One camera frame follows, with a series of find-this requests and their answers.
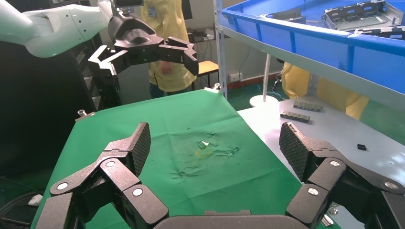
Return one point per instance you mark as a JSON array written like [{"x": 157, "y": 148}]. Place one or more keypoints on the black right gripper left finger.
[{"x": 126, "y": 192}]

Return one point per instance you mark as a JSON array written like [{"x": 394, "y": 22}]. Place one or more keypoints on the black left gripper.
[{"x": 136, "y": 44}]

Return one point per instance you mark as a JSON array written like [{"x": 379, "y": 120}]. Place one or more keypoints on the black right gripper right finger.
[{"x": 326, "y": 177}]

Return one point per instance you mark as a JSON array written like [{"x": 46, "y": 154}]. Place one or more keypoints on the sheet metal bracket part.
[
  {"x": 360, "y": 15},
  {"x": 286, "y": 16},
  {"x": 386, "y": 32}
]

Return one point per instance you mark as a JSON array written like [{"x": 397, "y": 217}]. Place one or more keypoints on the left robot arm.
[{"x": 63, "y": 25}]

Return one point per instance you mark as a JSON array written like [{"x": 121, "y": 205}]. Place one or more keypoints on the person in yellow coat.
[{"x": 167, "y": 31}]

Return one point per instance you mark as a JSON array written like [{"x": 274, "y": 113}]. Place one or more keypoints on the silver binder clip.
[
  {"x": 84, "y": 115},
  {"x": 212, "y": 89},
  {"x": 329, "y": 215}
]

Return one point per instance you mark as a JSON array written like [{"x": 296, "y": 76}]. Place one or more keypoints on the small black plastic piece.
[{"x": 362, "y": 147}]

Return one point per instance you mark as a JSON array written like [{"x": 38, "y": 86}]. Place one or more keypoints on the cluttered background desk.
[{"x": 202, "y": 34}]

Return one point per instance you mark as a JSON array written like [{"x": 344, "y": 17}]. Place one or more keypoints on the wooden seat chair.
[{"x": 207, "y": 67}]

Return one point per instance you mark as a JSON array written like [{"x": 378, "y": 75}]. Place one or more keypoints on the green table cloth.
[{"x": 189, "y": 189}]

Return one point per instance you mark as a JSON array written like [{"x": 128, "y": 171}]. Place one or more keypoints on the grey metal connector strip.
[
  {"x": 295, "y": 117},
  {"x": 308, "y": 106}
]

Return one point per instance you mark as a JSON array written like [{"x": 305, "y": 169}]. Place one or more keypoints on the yellow protective garment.
[{"x": 332, "y": 94}]

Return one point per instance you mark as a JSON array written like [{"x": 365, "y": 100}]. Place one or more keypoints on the small white scrap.
[{"x": 205, "y": 143}]

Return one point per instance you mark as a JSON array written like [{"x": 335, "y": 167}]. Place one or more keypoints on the white round-base stand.
[{"x": 264, "y": 101}]

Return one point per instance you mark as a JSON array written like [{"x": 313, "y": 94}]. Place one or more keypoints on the black equipment cabinet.
[{"x": 38, "y": 110}]

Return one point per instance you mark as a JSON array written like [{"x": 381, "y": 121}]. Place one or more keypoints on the blue plastic bin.
[{"x": 316, "y": 47}]

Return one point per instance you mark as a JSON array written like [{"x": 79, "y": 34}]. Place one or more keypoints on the perforated grey shelf post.
[{"x": 221, "y": 57}]

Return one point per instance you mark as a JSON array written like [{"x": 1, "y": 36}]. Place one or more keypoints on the white wall outlet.
[{"x": 236, "y": 77}]

